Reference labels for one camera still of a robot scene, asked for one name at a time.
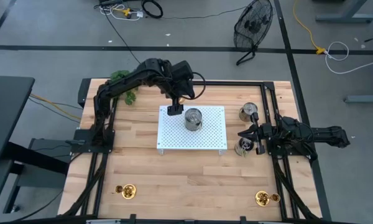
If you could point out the black aluminium table frame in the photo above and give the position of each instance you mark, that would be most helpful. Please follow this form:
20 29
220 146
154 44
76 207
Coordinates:
286 93

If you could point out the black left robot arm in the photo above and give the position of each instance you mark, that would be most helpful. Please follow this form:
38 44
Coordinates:
143 73

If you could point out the green potted plant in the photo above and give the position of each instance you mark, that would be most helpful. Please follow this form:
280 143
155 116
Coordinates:
130 98

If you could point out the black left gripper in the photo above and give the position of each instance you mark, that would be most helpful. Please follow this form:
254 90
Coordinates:
177 88

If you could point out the silver scented candle tin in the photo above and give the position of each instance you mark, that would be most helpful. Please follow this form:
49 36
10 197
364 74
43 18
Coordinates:
247 109
193 118
244 147

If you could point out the white perforated riser shelf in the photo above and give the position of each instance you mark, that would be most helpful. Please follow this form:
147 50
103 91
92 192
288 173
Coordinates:
174 137

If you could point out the silver aluminium extrusion bar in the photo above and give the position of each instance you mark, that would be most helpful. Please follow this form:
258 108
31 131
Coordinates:
102 221
270 222

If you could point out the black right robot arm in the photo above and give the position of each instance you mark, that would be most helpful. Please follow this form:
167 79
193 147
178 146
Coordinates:
326 135

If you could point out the black floor fan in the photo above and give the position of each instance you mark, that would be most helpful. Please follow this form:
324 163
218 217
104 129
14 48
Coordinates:
253 25

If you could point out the black desk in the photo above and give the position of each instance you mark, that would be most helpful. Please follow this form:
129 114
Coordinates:
6 109

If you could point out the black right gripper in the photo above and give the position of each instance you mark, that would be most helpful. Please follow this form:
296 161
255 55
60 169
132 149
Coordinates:
268 135

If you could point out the black frame tab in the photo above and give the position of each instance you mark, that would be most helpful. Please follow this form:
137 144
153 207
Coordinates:
243 219
132 217

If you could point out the grey desk leg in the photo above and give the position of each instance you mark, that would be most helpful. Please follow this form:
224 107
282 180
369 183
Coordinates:
345 18

